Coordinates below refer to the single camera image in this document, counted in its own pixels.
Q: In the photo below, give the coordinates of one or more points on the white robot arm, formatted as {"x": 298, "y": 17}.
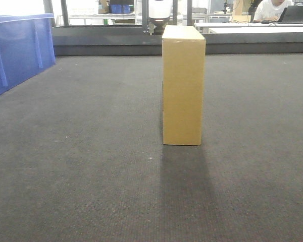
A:
{"x": 158, "y": 16}

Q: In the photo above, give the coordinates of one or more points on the tall brown cardboard box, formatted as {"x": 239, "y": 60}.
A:
{"x": 183, "y": 52}

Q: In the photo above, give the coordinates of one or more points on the white work table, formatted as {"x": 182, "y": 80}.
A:
{"x": 238, "y": 28}

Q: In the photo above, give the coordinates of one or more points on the blue plastic crate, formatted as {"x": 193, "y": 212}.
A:
{"x": 26, "y": 48}

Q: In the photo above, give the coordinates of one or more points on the person in white shirt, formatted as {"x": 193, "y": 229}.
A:
{"x": 270, "y": 10}

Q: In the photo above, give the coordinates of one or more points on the black laptop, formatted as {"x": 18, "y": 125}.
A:
{"x": 292, "y": 15}

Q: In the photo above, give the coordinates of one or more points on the black conveyor side rail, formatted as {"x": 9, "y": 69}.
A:
{"x": 129, "y": 40}

